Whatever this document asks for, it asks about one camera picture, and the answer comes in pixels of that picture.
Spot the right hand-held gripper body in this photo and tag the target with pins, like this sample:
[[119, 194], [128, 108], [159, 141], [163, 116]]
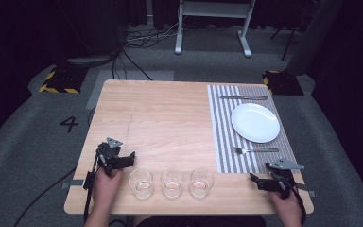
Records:
[[283, 176]]

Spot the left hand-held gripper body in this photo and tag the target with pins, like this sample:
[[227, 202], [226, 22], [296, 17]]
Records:
[[108, 151]]

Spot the person's right hand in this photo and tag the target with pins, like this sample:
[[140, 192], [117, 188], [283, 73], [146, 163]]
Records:
[[285, 206]]

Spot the metal fork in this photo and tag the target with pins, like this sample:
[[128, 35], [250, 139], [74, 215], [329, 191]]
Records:
[[255, 150]]

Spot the clear drinking glass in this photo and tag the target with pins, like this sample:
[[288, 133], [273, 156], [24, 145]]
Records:
[[141, 184], [201, 183], [172, 183]]

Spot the white round plate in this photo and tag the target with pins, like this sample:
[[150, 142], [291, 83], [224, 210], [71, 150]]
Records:
[[255, 123]]

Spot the grey striped placemat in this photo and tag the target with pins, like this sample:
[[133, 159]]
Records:
[[223, 132]]

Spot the metal table knife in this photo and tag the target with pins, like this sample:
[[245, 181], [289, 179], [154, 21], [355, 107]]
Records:
[[244, 97]]

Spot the black tripod stand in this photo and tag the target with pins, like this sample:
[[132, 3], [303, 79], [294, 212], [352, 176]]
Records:
[[288, 38]]

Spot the black yellow striped base plate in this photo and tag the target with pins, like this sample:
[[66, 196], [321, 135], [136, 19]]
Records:
[[283, 82], [63, 80]]

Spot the white metal desk frame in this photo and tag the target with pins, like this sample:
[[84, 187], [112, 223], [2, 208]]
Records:
[[214, 9]]

